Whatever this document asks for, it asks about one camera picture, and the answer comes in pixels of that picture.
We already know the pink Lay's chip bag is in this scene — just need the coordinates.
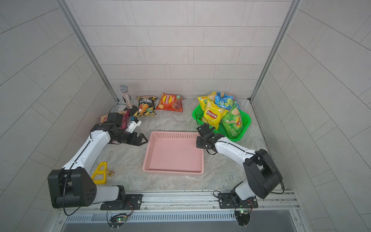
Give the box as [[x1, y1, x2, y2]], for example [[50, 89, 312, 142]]
[[99, 110, 130, 130]]

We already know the yellow lay's chip bag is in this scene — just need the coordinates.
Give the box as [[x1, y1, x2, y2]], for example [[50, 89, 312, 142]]
[[202, 99, 228, 130], [198, 91, 217, 111]]

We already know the green plastic basket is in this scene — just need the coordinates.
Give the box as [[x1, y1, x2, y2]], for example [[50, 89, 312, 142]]
[[192, 105, 251, 142]]

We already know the black yellow chip bag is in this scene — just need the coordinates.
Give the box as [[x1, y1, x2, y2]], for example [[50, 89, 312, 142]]
[[134, 96, 157, 117]]

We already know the green Lay's chip bag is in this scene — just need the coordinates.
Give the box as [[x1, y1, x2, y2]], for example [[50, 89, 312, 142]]
[[222, 105, 243, 139]]

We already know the yellow Lay's chip bag front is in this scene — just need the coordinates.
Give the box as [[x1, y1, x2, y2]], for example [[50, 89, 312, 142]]
[[198, 91, 217, 111]]

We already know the red Lay's chip bag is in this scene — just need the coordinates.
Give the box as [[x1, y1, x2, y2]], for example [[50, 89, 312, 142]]
[[156, 93, 183, 112]]

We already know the light blue Lay's chip bag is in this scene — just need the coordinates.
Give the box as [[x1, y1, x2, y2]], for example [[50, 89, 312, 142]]
[[214, 92, 240, 111]]

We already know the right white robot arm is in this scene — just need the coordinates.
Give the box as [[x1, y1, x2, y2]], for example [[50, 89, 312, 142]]
[[196, 124, 283, 201]]

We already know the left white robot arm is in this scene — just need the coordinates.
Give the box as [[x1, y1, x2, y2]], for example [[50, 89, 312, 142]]
[[47, 113, 148, 209]]

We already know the pink plastic basket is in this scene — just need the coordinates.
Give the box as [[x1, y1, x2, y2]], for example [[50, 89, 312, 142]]
[[143, 131, 204, 176]]

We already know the small brass knob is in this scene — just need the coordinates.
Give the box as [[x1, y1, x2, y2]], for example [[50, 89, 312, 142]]
[[106, 170, 114, 177]]

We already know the yellow triangular stand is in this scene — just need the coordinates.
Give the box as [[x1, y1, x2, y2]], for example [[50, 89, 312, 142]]
[[91, 161, 107, 185]]

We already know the left circuit board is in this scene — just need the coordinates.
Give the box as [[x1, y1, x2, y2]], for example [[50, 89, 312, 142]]
[[108, 213, 128, 230]]

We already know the circuit board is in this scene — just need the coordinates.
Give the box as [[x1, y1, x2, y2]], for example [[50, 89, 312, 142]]
[[108, 213, 128, 230], [234, 210, 251, 227]]

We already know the right circuit board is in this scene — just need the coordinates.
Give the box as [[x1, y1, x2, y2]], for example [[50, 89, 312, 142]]
[[234, 210, 251, 227]]

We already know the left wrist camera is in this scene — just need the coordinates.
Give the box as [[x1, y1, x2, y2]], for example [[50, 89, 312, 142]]
[[126, 117, 142, 133]]

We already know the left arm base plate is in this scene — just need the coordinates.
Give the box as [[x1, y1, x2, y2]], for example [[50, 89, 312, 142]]
[[100, 186, 143, 210]]

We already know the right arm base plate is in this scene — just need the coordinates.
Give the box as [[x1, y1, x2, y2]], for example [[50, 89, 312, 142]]
[[213, 190, 259, 210]]

